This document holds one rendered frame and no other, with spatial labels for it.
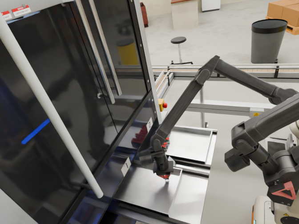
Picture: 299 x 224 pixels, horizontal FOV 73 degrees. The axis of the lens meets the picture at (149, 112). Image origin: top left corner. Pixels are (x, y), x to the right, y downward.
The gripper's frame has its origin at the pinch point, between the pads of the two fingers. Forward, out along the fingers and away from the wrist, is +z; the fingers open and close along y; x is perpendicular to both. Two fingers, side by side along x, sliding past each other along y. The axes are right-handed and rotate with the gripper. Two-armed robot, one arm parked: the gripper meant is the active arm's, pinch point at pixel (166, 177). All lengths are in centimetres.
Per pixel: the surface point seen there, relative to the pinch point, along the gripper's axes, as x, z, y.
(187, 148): -23.7, 5.0, -12.0
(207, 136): -33.3, 5.6, -24.7
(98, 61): 1, -69, 11
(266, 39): -292, 50, -148
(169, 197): 8.7, 4.6, -1.3
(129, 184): 0.9, 3.6, 21.4
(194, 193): 6.6, 5.4, -13.9
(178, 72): -121, 0, -7
